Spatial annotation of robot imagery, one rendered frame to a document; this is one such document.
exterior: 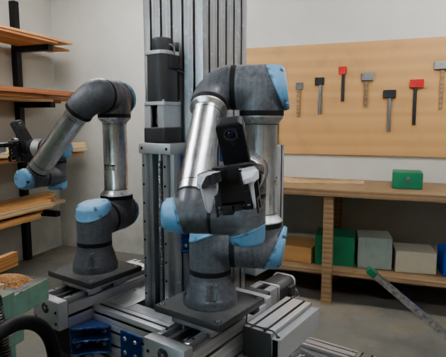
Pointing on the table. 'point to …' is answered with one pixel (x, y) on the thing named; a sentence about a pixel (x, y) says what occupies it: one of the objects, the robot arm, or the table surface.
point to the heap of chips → (10, 280)
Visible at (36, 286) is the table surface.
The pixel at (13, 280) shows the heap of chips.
